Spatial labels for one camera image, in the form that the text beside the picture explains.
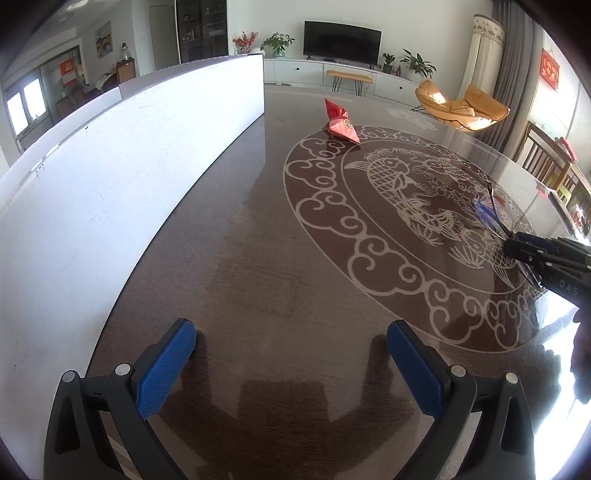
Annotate person's right hand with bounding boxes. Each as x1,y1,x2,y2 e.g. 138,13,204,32
570,298,591,403

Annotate white television cabinet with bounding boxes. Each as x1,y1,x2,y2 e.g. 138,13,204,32
263,58,423,100

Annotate window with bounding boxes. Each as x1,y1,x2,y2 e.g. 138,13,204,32
4,78,47,137

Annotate white partition board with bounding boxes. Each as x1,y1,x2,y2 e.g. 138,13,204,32
117,52,267,232
0,87,176,480

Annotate brown wooden chair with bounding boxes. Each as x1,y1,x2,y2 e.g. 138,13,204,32
522,121,591,204

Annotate red flowers in vase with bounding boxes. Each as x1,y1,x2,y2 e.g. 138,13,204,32
232,31,259,56

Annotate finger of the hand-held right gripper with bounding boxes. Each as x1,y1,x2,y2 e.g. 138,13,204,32
508,232,563,251
503,242,556,276

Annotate wooden bench with black legs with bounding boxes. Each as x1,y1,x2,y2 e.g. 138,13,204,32
326,69,374,97

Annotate covered standing air conditioner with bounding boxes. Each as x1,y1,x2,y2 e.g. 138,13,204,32
457,14,506,100

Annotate black television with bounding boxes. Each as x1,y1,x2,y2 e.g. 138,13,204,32
303,20,382,64

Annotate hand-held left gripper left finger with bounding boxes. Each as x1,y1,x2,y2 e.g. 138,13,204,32
42,318,197,480

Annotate large leafy potted plant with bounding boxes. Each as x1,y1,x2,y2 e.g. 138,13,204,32
399,48,437,79

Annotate framed wall painting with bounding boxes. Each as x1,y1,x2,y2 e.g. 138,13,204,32
95,21,113,58

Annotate red candy pouch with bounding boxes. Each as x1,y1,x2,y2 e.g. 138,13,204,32
324,98,362,145

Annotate black framed glasses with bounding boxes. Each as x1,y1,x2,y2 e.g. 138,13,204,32
473,182,546,296

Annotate brown patterned desktop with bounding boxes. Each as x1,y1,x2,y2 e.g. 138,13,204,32
85,83,591,480

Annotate orange lounge chair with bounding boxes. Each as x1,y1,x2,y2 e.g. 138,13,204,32
411,79,510,134

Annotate grey curtain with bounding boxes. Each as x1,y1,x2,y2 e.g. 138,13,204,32
492,0,548,160

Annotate red wall decoration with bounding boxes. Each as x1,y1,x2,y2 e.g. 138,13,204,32
541,48,561,90

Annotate dark glass display cabinet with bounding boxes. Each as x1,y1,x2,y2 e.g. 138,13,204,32
174,0,229,63

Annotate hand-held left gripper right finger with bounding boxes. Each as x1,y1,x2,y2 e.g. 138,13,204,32
385,320,537,480

